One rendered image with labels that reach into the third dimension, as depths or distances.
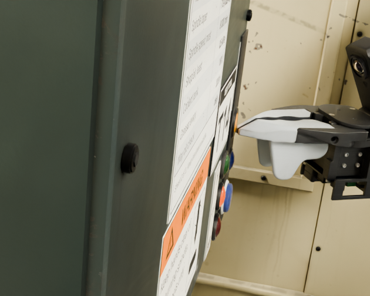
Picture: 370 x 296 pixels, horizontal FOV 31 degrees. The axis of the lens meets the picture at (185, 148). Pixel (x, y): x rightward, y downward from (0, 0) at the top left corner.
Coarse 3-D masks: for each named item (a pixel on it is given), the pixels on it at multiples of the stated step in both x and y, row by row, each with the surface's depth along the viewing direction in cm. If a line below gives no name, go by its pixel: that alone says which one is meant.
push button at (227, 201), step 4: (228, 184) 66; (232, 184) 67; (228, 188) 66; (232, 188) 66; (228, 192) 65; (232, 192) 67; (228, 196) 65; (224, 200) 65; (228, 200) 65; (224, 204) 65; (228, 204) 66; (224, 208) 66; (228, 208) 66
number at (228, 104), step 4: (232, 92) 58; (228, 96) 55; (232, 96) 58; (228, 100) 56; (228, 104) 56; (224, 108) 54; (228, 108) 57; (224, 112) 54; (228, 112) 58; (224, 116) 55; (228, 116) 58; (224, 120) 55; (228, 120) 59; (224, 124) 56; (228, 124) 59; (224, 128) 56; (224, 132) 57; (224, 136) 57; (220, 140) 55; (220, 144) 55; (220, 148) 56
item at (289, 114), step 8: (264, 112) 67; (272, 112) 67; (280, 112) 67; (288, 112) 68; (296, 112) 68; (304, 112) 68; (248, 120) 65; (296, 120) 67; (264, 144) 68; (264, 152) 68; (264, 160) 68
